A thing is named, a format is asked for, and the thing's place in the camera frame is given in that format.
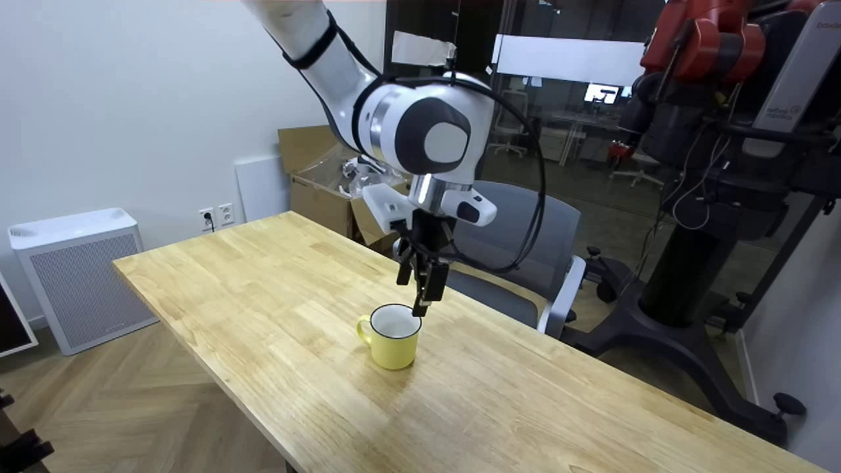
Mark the red Baxter robot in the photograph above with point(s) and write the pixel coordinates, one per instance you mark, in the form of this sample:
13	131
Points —
710	47

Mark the brown cardboard box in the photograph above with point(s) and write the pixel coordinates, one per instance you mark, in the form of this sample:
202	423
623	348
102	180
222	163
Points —
315	173

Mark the lit background screen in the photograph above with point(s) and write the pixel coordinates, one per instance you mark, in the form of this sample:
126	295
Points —
603	92

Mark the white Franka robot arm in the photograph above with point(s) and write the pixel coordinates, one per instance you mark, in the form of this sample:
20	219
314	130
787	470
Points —
422	131

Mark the yellow enamel cup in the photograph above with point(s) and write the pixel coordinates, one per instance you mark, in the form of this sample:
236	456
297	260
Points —
393	345

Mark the white wall panel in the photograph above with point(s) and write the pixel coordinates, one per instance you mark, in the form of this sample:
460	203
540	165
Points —
260	188

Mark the white wall outlet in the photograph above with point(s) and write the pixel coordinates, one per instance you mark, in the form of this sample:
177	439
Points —
226	213
209	219

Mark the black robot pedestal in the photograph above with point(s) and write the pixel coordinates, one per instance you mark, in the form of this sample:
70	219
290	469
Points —
685	289

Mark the grey office chair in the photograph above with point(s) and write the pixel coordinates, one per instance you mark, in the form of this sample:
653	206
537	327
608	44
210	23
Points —
527	253

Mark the white wrist flange bracket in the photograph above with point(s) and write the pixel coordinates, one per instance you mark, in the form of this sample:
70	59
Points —
384	206

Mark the white air purifier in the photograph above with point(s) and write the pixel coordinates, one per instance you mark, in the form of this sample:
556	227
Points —
79	278

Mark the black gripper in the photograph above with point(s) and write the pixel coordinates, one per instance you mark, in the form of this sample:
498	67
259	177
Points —
430	219

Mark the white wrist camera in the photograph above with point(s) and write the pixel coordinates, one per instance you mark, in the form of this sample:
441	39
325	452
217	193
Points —
469	206

